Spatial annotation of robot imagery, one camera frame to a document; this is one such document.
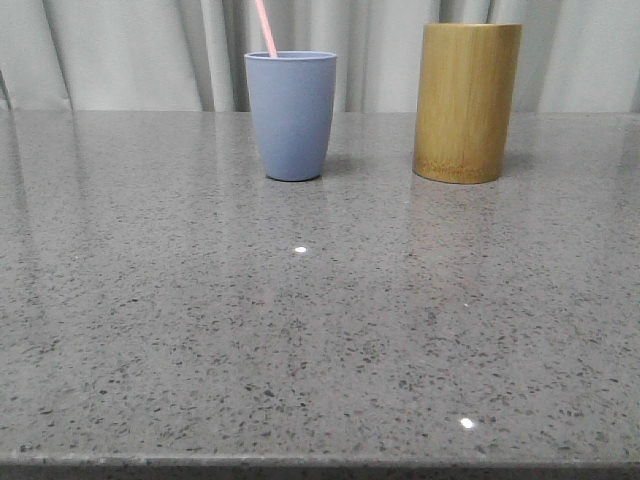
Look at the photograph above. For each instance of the blue plastic cup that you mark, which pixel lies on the blue plastic cup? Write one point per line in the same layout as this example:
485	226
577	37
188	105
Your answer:
291	99

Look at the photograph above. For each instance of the bamboo cylindrical holder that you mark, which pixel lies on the bamboo cylindrical holder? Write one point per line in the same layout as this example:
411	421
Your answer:
467	79

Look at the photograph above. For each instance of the grey pleated curtain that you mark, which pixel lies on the grey pleated curtain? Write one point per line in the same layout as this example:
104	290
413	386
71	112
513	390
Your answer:
575	56

